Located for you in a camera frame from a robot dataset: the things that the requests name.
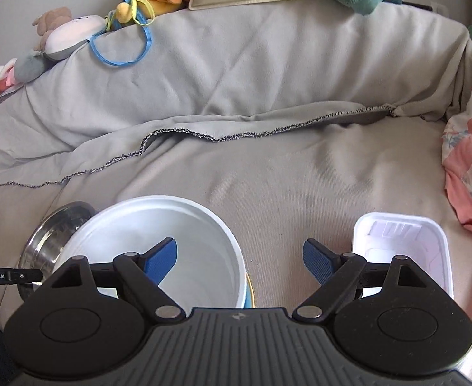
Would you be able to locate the white and grey plush toy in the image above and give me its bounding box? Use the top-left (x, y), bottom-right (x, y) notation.
top-left (44, 15), bottom-right (108, 60)

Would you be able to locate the pink printed cloth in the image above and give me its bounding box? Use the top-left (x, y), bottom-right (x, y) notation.
top-left (441, 50), bottom-right (472, 244)

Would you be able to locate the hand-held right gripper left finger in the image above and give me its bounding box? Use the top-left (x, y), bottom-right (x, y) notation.
top-left (51, 236), bottom-right (184, 322)

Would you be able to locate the brown teddy bear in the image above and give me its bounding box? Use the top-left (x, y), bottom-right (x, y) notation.
top-left (33, 7), bottom-right (73, 37)

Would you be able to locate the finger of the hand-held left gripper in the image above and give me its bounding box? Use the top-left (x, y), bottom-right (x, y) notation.
top-left (6, 269), bottom-right (44, 287)

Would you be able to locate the grey sofa cover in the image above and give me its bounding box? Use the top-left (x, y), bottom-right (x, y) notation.
top-left (0, 0), bottom-right (472, 386)

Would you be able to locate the white cup with orange label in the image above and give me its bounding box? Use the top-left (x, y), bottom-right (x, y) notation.
top-left (61, 196), bottom-right (248, 310)

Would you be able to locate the red and white rectangular tray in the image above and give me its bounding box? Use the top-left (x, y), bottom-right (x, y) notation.
top-left (353, 211), bottom-right (455, 302)

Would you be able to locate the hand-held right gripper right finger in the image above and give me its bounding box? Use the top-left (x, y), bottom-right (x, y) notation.
top-left (293, 238), bottom-right (438, 324)

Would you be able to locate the stainless steel bowl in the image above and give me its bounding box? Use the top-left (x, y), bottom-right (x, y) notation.
top-left (18, 202), bottom-right (97, 302)

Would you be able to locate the black strap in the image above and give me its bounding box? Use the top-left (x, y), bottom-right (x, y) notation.
top-left (385, 0), bottom-right (436, 12)

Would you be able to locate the blue strap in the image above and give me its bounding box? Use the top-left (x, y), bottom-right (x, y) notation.
top-left (89, 0), bottom-right (154, 67)

